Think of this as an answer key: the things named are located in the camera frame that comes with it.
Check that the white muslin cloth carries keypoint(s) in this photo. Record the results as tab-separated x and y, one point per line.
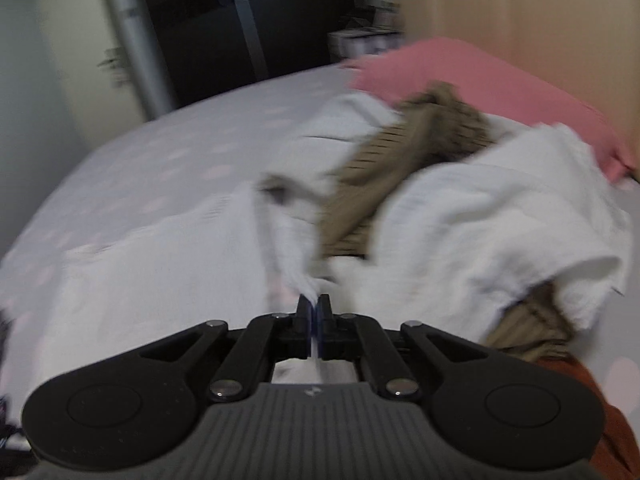
475	220
175	260

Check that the black sliding door wardrobe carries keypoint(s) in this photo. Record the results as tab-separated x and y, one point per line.
200	35

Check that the cream room door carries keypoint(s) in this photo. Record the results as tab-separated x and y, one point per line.
75	35

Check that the small patterned hanging bag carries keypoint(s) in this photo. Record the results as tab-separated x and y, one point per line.
115	65

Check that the white fleece garment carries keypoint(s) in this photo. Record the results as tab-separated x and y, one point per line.
350	120

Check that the pink pillow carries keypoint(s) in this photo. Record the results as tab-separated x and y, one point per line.
450	70

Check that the brown striped garment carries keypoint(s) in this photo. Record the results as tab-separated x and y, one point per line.
400	160

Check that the bed with polka dot sheet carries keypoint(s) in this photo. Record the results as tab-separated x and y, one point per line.
150	170

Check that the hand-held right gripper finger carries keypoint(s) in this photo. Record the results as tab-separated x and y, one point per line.
311	321
321	321

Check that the beige padded headboard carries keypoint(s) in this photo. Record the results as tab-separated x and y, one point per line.
550	20

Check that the white nightstand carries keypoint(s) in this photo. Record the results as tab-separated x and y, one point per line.
360	40

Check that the rust orange cloth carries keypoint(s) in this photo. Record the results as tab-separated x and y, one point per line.
610	435

